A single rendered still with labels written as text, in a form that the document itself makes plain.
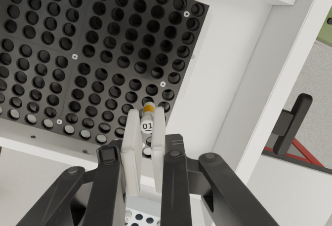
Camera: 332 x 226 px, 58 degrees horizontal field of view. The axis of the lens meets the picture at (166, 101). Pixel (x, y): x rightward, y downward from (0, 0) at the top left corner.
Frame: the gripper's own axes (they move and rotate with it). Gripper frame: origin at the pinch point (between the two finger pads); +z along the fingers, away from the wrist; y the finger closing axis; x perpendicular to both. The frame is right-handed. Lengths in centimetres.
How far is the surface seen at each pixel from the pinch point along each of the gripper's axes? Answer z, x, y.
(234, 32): 18.1, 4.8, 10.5
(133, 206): 22.7, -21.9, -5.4
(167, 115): 11.7, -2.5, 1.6
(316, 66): 101, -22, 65
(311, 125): 101, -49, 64
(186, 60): 11.7, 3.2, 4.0
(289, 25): 11.4, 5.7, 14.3
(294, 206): 25.6, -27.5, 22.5
